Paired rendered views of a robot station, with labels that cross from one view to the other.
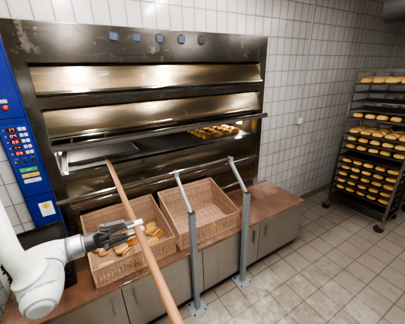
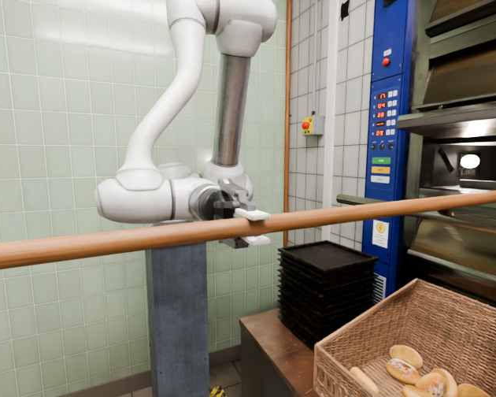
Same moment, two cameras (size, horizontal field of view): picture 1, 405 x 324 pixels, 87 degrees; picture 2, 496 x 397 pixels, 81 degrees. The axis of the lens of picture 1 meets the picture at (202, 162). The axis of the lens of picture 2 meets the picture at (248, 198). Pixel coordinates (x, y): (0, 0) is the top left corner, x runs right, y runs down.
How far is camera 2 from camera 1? 96 cm
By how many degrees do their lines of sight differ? 91
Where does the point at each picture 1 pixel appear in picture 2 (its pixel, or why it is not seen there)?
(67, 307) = (278, 360)
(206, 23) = not seen: outside the picture
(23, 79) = (423, 9)
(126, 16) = not seen: outside the picture
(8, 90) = (397, 33)
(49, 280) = (120, 180)
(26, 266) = (129, 153)
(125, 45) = not seen: outside the picture
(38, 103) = (430, 47)
